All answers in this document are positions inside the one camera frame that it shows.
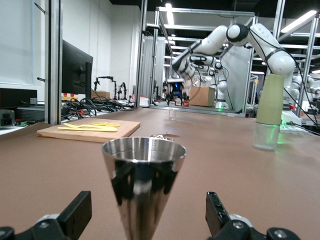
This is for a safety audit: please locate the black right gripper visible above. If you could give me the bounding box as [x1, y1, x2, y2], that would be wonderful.
[165, 82, 191, 107]

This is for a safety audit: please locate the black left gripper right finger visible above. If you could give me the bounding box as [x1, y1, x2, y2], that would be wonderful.
[205, 191, 301, 240]

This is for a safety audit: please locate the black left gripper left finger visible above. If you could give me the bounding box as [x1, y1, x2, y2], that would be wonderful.
[0, 191, 93, 240]

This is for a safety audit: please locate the steel double jigger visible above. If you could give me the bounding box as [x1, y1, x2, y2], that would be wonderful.
[101, 136, 188, 240]

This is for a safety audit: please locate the brown cardboard box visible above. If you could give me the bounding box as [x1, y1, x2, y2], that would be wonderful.
[190, 86, 216, 108]

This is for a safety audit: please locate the yellow plastic knife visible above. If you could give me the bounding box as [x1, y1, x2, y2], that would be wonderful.
[57, 126, 118, 133]

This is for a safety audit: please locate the ceiling tube light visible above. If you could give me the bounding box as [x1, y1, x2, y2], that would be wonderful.
[164, 3, 175, 26]
[280, 9, 318, 33]

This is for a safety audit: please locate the yellow plastic fork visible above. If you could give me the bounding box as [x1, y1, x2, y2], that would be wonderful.
[62, 122, 106, 130]

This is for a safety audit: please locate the green bottle with clear base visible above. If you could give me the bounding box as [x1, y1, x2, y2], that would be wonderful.
[252, 73, 286, 152]

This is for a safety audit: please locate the black computer monitor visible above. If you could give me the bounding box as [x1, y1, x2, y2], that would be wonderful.
[61, 39, 94, 99]

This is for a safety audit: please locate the grey power supply unit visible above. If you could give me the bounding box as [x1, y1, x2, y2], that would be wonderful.
[0, 109, 16, 128]

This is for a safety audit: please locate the aluminium cage frame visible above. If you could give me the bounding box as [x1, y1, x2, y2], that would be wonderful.
[136, 0, 258, 118]

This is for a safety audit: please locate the black cable tangle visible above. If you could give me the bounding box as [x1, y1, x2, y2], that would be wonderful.
[61, 96, 137, 120]

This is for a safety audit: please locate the wooden cutting board, metal handle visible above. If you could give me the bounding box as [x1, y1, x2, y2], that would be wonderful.
[36, 118, 141, 144]

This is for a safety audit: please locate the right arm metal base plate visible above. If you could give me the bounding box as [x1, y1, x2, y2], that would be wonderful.
[279, 109, 312, 135]

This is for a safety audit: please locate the aluminium frame post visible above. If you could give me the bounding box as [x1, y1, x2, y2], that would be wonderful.
[44, 0, 63, 125]

